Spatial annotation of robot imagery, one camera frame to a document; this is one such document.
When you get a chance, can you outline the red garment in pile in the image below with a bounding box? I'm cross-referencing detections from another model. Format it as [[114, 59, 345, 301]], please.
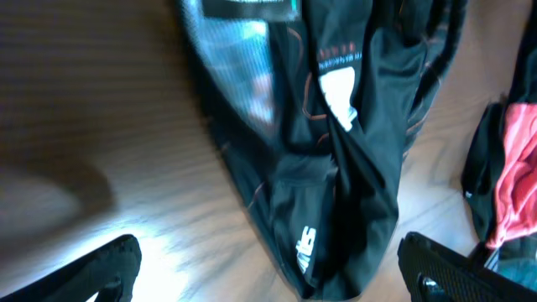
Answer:
[[487, 103, 536, 248]]

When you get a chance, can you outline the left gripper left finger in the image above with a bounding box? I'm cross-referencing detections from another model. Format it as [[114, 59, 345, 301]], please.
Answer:
[[1, 234, 142, 302]]

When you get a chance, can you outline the black printed cycling jersey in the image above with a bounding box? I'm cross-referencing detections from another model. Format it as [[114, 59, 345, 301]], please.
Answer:
[[175, 0, 467, 301]]

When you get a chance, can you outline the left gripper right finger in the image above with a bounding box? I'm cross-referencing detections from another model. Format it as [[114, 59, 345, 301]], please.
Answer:
[[398, 232, 536, 302]]

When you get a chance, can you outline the black garment in pile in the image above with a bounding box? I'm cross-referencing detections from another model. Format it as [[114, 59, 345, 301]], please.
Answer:
[[461, 2, 536, 249]]

